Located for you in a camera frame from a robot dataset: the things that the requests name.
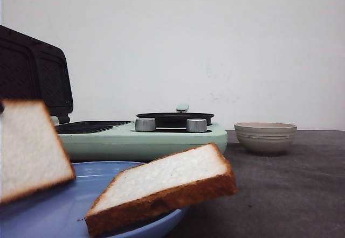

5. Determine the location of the toast slice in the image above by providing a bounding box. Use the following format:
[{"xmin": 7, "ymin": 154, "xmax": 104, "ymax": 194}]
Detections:
[
  {"xmin": 85, "ymin": 143, "xmax": 237, "ymax": 237},
  {"xmin": 1, "ymin": 99, "xmax": 75, "ymax": 205}
]

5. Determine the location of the beige ribbed bowl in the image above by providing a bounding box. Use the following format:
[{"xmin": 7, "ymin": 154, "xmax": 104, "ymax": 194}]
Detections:
[{"xmin": 234, "ymin": 122, "xmax": 297, "ymax": 153}]

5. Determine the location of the mint green breakfast maker base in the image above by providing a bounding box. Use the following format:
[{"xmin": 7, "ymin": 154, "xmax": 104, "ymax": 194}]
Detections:
[{"xmin": 56, "ymin": 119, "xmax": 227, "ymax": 162}]

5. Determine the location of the silver right knob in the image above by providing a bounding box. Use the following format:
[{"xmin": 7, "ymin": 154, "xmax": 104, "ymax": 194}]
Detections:
[{"xmin": 186, "ymin": 118, "xmax": 208, "ymax": 133}]

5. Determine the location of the silver knob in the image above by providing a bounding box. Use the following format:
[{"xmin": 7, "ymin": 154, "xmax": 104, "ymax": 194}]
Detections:
[
  {"xmin": 186, "ymin": 118, "xmax": 208, "ymax": 133},
  {"xmin": 135, "ymin": 117, "xmax": 156, "ymax": 132}
]

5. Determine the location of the silver left knob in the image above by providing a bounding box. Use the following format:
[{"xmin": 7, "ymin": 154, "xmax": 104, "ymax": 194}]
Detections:
[{"xmin": 135, "ymin": 117, "xmax": 156, "ymax": 132}]

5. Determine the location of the blue plate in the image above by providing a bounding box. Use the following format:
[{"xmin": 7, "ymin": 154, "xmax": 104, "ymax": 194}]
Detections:
[{"xmin": 0, "ymin": 161, "xmax": 189, "ymax": 238}]

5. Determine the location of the black frying pan green handle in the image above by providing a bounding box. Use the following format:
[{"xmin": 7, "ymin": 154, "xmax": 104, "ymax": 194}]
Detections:
[{"xmin": 136, "ymin": 104, "xmax": 215, "ymax": 128}]

